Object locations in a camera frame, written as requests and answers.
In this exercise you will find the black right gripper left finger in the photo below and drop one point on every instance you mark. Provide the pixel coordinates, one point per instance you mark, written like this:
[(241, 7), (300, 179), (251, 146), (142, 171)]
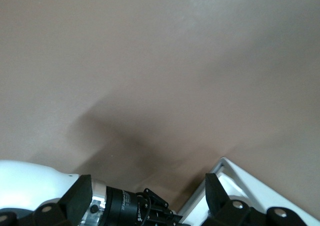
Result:
[(77, 196)]

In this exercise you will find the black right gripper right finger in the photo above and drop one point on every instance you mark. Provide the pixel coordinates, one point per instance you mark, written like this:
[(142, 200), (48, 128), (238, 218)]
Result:
[(217, 198)]

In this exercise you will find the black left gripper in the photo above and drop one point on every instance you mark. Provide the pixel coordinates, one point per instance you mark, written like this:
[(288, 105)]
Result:
[(120, 206)]

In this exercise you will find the beige cabinet drawer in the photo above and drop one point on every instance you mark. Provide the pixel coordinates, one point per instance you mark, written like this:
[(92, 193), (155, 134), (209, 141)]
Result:
[(250, 186)]

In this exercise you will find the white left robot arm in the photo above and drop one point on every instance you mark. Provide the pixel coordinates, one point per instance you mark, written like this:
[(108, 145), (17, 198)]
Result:
[(30, 181)]

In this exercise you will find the brown table cover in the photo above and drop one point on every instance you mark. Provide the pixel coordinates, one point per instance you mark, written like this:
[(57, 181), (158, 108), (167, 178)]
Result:
[(150, 61)]

